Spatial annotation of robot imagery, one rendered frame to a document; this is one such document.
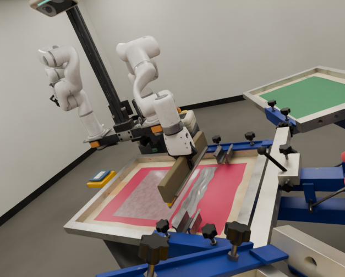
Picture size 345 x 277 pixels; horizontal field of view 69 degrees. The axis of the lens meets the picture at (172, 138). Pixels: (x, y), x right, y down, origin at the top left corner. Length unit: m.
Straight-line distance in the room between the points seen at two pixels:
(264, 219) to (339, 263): 0.30
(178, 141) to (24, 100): 3.97
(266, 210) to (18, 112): 4.24
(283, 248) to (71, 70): 1.34
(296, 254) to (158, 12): 4.91
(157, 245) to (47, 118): 4.55
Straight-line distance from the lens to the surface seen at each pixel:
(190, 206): 1.01
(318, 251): 0.52
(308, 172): 0.90
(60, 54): 1.55
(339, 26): 4.59
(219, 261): 0.48
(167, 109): 0.88
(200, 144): 1.09
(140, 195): 1.22
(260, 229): 0.74
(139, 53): 1.08
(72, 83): 1.60
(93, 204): 1.30
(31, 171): 4.64
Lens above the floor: 1.57
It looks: 21 degrees down
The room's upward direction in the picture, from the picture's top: 21 degrees counter-clockwise
